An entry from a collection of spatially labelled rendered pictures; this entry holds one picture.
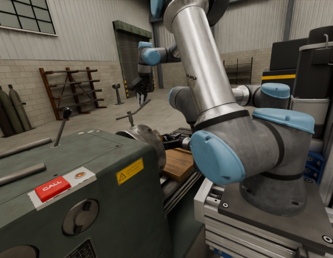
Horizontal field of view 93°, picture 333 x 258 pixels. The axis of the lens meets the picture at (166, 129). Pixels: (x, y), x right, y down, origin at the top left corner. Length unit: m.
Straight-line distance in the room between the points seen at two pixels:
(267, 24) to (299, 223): 14.66
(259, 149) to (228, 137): 0.06
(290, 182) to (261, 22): 14.65
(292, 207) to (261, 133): 0.20
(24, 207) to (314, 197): 0.68
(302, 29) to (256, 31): 2.65
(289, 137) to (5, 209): 0.61
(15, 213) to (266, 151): 0.51
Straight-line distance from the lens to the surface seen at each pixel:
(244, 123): 0.33
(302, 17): 15.32
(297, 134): 0.40
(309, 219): 0.51
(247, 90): 0.94
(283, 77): 5.17
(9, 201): 0.54
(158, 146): 0.81
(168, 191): 0.97
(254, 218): 0.46
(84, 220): 0.54
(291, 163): 0.43
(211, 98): 0.34
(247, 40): 14.77
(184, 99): 0.66
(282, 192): 0.46
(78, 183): 0.48
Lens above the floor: 1.50
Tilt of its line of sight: 20 degrees down
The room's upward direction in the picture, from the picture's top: 6 degrees counter-clockwise
